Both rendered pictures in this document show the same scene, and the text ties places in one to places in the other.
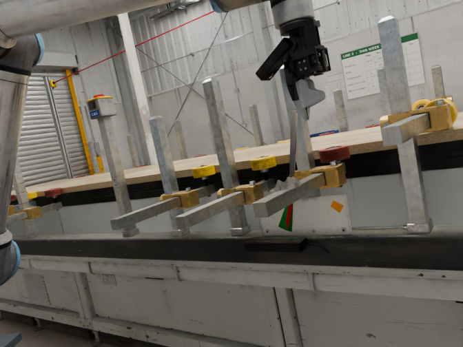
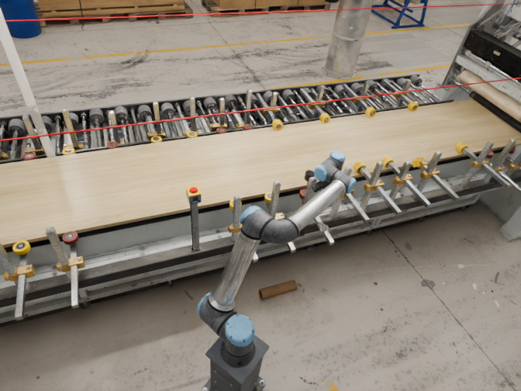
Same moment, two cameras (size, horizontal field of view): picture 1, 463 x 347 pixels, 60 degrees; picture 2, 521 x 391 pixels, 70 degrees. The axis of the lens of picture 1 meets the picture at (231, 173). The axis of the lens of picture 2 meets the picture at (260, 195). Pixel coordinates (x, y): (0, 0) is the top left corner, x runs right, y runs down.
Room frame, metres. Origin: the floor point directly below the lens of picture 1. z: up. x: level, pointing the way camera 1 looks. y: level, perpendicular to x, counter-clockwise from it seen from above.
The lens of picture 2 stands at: (0.48, 1.52, 2.65)
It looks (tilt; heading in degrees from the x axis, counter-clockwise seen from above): 44 degrees down; 298
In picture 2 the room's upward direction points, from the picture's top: 7 degrees clockwise
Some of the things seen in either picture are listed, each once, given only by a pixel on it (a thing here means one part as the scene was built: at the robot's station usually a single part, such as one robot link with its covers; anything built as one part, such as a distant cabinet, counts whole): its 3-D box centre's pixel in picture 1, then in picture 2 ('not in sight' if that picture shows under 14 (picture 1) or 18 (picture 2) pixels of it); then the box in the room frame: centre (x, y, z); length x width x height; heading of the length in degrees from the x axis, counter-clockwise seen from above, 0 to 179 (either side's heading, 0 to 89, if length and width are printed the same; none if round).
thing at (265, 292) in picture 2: not in sight; (277, 288); (1.03, -0.03, 0.04); 0.30 x 0.08 x 0.08; 53
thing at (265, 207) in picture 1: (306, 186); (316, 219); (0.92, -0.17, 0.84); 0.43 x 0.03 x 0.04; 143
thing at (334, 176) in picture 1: (317, 177); not in sight; (1.02, -0.21, 0.85); 0.13 x 0.06 x 0.05; 53
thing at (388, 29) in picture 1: (404, 127); (339, 193); (0.88, -0.39, 0.94); 0.03 x 0.03 x 0.48; 53
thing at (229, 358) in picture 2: not in sight; (238, 346); (0.90, 0.76, 0.65); 0.19 x 0.19 x 0.10
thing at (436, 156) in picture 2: not in sight; (426, 177); (0.43, -1.00, 0.92); 0.03 x 0.03 x 0.48; 53
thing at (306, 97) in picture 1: (307, 98); not in sight; (0.91, -0.20, 1.04); 0.06 x 0.03 x 0.09; 53
